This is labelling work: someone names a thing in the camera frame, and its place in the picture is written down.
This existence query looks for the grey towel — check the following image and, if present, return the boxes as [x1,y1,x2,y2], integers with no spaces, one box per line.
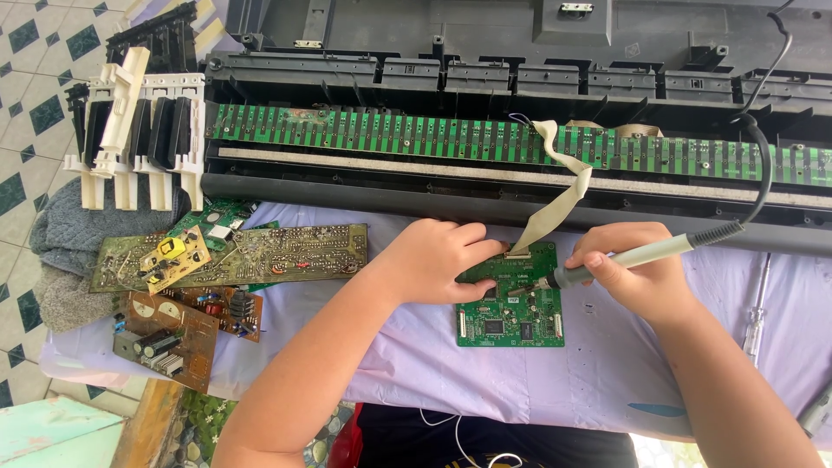
[29,174,193,334]

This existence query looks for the small green circuit board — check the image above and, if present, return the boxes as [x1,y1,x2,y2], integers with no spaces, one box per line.
[455,242,566,348]

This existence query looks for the red plastic seat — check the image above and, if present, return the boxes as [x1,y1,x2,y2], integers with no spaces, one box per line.
[326,403,365,468]

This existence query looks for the long green key contact board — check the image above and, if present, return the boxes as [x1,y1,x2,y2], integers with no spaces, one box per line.
[206,103,832,189]

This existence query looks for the black keyboard chassis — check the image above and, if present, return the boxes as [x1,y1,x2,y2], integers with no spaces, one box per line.
[200,0,832,258]

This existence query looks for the floral patterned mat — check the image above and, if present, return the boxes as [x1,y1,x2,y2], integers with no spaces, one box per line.
[159,387,356,468]

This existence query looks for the beige flat ribbon cable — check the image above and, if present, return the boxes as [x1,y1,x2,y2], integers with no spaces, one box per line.
[506,120,594,259]

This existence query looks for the long brown circuit board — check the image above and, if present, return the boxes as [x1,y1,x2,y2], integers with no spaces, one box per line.
[89,224,369,294]

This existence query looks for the turquoise wooden board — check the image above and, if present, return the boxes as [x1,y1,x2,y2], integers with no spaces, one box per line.
[0,395,126,468]

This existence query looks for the brown board with capacitors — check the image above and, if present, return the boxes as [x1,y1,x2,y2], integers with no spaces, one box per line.
[112,290,221,395]

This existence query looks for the green board with white socket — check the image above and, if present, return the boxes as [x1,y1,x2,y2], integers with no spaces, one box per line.
[167,198,280,253]

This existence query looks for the short beige ribbon cable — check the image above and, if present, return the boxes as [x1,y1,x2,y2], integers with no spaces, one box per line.
[614,121,664,139]

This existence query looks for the brown board with heat sink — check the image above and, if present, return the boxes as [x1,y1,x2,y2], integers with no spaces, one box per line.
[158,285,265,343]

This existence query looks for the black soldering iron cable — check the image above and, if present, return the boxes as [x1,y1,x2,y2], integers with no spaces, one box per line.
[728,0,797,228]

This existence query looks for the lavender cloth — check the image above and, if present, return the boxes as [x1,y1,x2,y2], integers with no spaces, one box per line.
[39,201,832,451]

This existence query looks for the small yellow circuit board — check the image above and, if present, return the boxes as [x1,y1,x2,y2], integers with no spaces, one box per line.
[138,225,213,295]

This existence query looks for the grey felt strip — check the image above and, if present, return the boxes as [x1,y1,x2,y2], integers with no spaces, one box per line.
[217,146,832,210]

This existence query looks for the person's left hand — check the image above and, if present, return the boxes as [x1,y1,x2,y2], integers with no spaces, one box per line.
[383,218,511,308]

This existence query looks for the heap of black piano keys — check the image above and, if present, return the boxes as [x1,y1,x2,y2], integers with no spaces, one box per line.
[105,0,200,74]

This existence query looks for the white and black piano keys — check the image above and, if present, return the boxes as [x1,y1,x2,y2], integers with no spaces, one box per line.
[62,47,207,213]

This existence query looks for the person's right hand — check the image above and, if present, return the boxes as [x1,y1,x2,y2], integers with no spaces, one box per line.
[564,221,702,327]

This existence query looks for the clear handle screwdriver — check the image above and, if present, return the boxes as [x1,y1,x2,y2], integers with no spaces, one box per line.
[742,252,774,369]

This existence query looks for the grey plastic tool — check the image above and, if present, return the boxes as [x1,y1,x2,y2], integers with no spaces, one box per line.
[797,382,832,438]

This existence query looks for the grey soldering iron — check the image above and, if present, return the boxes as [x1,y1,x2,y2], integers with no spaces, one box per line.
[507,221,746,300]

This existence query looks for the white earphone cable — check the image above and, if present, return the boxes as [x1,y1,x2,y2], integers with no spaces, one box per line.
[419,407,525,468]

